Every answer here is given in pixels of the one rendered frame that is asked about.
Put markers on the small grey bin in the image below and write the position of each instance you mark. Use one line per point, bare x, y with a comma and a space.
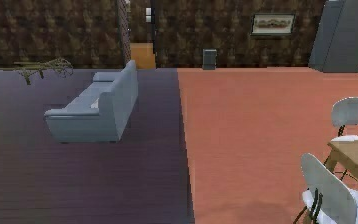
209, 59

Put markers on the grey-blue sofa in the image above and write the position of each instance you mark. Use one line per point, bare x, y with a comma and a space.
87, 123

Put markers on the white chair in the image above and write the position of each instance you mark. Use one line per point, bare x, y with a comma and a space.
330, 193
348, 111

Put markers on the wooden table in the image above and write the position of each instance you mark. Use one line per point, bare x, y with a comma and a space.
353, 156

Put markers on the grey fridge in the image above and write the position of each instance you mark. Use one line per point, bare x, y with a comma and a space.
345, 36

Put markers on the white light switch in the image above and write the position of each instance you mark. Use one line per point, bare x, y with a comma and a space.
148, 15

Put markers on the framed wall picture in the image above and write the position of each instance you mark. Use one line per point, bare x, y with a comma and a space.
272, 24

